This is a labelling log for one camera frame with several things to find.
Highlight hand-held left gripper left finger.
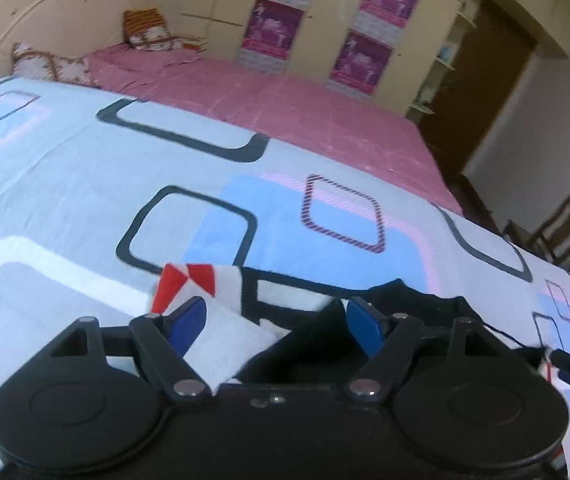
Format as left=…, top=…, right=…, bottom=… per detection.
left=40, top=296, right=213, bottom=406

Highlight white brown patterned pillow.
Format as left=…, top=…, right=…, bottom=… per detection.
left=11, top=42, right=102, bottom=89

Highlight pink bed sheet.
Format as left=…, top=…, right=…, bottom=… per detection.
left=86, top=42, right=466, bottom=217

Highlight orange striped pillow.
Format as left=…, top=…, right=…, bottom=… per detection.
left=123, top=8, right=202, bottom=54

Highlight dark wooden chair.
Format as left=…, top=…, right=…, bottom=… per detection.
left=502, top=192, right=570, bottom=267

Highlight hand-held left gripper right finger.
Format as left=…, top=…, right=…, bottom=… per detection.
left=342, top=297, right=520, bottom=407

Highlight cream rounded headboard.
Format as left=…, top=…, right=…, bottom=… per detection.
left=0, top=0, right=188, bottom=93

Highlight cream corner shelf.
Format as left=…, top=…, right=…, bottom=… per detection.
left=405, top=0, right=476, bottom=117

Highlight brown wooden door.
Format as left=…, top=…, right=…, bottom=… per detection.
left=430, top=0, right=536, bottom=188

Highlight patterned light blue bed sheet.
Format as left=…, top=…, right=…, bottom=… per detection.
left=0, top=75, right=570, bottom=480

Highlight striped knit sweater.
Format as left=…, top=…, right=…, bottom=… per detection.
left=149, top=261, right=552, bottom=392

